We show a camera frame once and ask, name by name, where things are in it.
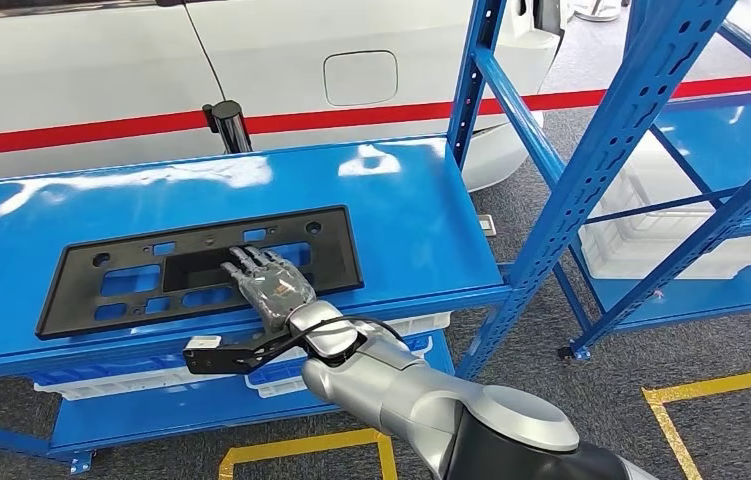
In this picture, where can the black plastic license plate bracket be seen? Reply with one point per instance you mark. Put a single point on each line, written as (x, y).
(83, 311)

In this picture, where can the metal floor socket plate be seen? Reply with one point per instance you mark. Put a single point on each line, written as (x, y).
(487, 225)

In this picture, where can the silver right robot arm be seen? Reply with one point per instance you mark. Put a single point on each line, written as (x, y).
(415, 397)

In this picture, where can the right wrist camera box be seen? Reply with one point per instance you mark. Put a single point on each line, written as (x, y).
(203, 343)

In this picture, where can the black stanchion post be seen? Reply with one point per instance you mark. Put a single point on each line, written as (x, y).
(229, 129)

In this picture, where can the white round base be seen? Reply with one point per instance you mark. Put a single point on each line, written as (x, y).
(597, 10)

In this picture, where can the blue plastic crate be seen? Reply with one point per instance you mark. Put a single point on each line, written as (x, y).
(269, 372)
(116, 370)

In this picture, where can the blue metal shelf rack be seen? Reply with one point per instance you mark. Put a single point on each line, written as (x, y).
(382, 199)
(733, 139)

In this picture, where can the white car body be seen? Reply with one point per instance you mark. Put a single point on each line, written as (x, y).
(83, 60)

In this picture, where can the yellow floor tape square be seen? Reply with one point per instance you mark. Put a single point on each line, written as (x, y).
(302, 445)

